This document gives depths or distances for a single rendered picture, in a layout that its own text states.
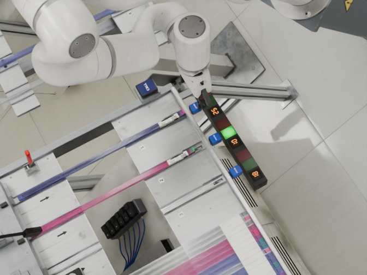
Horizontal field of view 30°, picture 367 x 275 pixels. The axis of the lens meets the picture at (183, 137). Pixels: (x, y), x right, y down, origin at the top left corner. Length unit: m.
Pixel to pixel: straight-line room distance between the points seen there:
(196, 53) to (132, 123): 0.41
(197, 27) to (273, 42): 1.08
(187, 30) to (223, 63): 1.09
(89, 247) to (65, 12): 0.79
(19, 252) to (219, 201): 0.53
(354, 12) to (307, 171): 0.82
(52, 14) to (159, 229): 1.07
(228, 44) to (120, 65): 1.31
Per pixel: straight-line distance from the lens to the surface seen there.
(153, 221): 2.14
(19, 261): 1.77
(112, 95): 3.10
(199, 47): 1.56
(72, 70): 1.35
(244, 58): 2.66
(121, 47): 1.43
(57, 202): 1.86
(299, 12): 1.75
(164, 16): 1.61
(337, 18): 1.82
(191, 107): 1.91
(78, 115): 3.25
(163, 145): 1.88
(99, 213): 2.29
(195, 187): 1.83
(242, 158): 1.87
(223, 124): 1.91
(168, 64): 2.38
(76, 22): 1.19
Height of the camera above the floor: 2.23
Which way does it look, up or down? 52 degrees down
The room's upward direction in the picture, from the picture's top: 91 degrees counter-clockwise
